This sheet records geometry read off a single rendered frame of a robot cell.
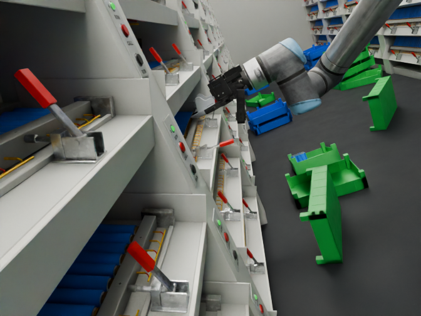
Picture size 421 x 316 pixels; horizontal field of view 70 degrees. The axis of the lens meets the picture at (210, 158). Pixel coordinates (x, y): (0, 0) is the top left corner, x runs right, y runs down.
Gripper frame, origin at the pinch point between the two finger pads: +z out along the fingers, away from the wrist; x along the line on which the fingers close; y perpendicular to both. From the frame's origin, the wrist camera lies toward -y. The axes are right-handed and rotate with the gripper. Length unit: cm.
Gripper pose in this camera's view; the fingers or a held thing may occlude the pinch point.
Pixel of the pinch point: (196, 116)
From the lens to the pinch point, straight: 98.5
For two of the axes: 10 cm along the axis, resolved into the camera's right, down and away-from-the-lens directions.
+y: -5.1, -8.1, -3.0
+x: -0.7, 3.8, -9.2
